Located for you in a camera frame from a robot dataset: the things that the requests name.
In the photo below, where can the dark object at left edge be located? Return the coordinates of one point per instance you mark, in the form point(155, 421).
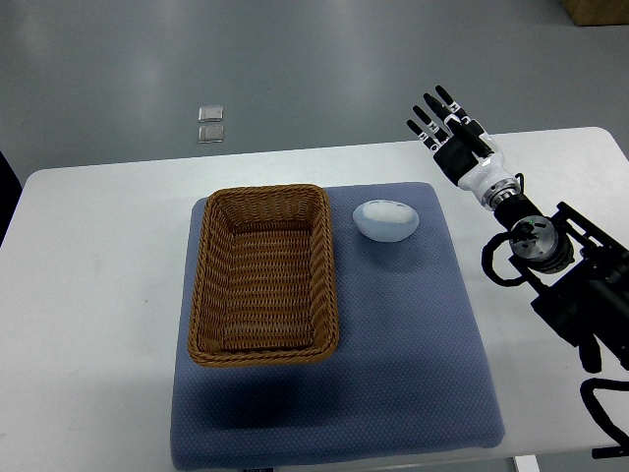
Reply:
point(11, 190)

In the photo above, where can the cardboard box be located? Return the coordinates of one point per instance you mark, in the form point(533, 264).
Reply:
point(597, 13)

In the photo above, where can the brown wicker basket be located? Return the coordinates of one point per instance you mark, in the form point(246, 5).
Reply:
point(265, 291)

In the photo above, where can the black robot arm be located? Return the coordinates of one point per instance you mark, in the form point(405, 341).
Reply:
point(580, 273)

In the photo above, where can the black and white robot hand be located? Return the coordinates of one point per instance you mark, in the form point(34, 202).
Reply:
point(465, 153)

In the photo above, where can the upper metal floor plate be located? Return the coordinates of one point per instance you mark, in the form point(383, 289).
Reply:
point(210, 113)

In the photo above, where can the blue and white plush toy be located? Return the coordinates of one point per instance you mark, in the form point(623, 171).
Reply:
point(385, 221)

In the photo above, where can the blue quilted mat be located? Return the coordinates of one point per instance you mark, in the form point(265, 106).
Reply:
point(409, 375)

